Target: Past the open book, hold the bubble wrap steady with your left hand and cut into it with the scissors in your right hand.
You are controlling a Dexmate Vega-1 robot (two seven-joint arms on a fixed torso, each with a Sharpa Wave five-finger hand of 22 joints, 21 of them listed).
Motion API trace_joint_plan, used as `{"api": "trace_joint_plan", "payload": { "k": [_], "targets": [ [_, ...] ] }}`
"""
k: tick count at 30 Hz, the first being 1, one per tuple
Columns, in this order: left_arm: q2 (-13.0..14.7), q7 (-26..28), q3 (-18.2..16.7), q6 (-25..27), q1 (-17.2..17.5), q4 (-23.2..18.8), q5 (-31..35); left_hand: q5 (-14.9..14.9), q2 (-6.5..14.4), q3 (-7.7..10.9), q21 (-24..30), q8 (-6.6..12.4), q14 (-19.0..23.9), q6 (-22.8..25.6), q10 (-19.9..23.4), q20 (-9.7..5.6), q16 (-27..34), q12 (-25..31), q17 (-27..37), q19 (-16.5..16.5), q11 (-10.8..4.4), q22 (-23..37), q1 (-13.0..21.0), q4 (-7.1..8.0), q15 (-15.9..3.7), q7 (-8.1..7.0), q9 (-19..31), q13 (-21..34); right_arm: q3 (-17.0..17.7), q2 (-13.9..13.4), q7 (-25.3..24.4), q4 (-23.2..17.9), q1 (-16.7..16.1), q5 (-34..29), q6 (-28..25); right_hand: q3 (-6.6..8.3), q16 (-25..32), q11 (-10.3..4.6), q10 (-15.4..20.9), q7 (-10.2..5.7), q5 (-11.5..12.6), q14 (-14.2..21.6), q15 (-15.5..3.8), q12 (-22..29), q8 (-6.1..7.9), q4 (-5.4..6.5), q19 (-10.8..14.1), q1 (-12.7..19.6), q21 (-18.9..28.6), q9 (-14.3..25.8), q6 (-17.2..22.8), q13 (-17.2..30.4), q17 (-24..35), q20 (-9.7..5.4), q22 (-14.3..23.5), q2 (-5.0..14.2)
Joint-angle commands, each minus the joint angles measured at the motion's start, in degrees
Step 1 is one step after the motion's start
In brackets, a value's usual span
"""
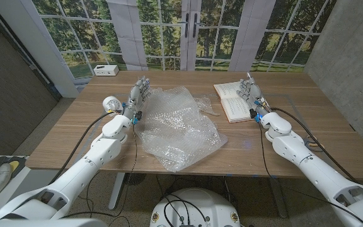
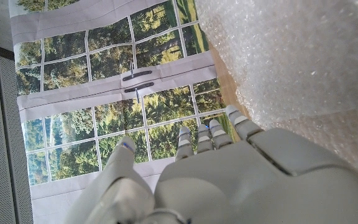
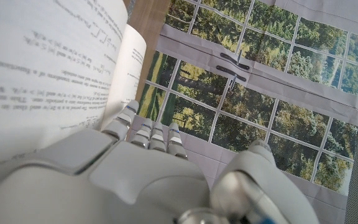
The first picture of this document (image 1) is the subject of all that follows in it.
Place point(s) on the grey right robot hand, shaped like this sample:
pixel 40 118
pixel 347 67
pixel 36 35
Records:
pixel 254 93

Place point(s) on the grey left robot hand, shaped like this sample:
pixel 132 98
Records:
pixel 137 96

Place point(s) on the large clear bubble wrap sheet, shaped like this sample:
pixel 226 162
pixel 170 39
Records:
pixel 175 126

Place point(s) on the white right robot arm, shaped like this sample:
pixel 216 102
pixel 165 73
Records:
pixel 295 148

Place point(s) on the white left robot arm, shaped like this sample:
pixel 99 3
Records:
pixel 106 148

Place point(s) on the open paperback book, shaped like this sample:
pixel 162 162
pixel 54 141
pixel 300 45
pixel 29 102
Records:
pixel 232 108

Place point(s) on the small clear bubble wrap piece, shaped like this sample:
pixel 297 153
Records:
pixel 207 105

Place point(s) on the white round kitchen timer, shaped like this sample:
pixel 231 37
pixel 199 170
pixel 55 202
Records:
pixel 111 103

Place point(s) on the white power socket box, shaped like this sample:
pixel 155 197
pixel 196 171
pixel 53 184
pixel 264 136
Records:
pixel 106 70

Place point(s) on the printed forest window backdrop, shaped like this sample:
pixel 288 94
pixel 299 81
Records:
pixel 84 31

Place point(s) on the white table leg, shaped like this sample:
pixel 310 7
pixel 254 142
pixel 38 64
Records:
pixel 117 189

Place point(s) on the grey table leg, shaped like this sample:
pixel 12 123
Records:
pixel 277 195

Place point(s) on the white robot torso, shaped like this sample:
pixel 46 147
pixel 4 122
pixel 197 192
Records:
pixel 197 208

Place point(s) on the dark brown door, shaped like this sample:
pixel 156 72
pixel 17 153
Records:
pixel 5 94

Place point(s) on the white floor mat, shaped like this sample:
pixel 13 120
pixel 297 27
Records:
pixel 19 179

